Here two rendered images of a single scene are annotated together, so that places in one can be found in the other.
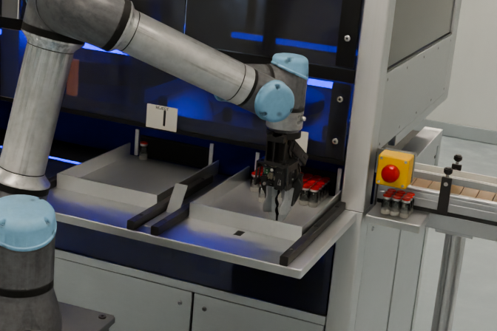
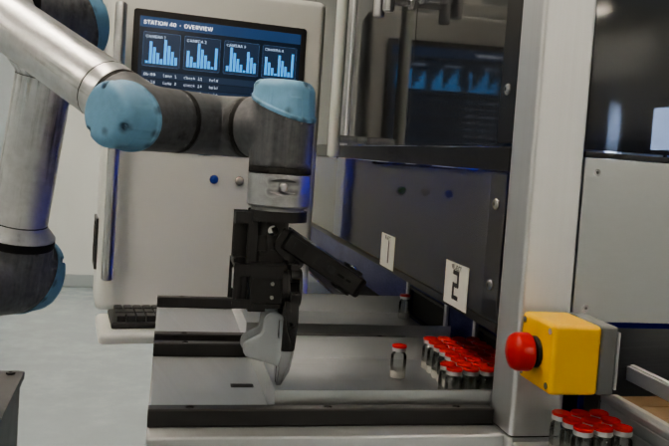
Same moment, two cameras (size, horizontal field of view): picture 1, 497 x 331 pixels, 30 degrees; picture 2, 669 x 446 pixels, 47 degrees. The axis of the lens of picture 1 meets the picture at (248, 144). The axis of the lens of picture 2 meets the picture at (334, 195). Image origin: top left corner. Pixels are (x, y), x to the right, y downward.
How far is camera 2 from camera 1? 170 cm
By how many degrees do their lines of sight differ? 57
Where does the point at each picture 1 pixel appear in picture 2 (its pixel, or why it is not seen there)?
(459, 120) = not seen: outside the picture
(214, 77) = (52, 75)
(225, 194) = (374, 358)
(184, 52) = (24, 39)
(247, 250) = (177, 398)
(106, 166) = (340, 312)
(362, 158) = (511, 320)
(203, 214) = not seen: hidden behind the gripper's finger
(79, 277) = not seen: outside the picture
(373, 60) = (528, 120)
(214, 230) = (225, 373)
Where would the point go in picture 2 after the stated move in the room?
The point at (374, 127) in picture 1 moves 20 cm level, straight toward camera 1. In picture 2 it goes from (529, 257) to (370, 256)
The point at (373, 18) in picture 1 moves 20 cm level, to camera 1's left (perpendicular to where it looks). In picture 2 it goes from (529, 39) to (418, 52)
